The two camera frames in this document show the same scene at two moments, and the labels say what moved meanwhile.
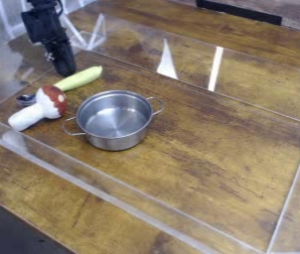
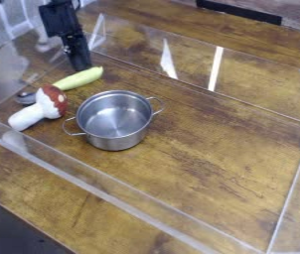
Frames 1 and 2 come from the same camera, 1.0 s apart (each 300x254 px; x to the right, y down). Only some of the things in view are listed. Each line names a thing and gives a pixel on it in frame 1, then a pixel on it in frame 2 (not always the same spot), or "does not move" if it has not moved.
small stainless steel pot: [114, 119] does not move
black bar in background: [240, 11] does not move
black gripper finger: [59, 54] to [75, 48]
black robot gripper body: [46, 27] to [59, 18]
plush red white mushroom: [51, 106] does not move
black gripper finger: [73, 57] to [86, 46]
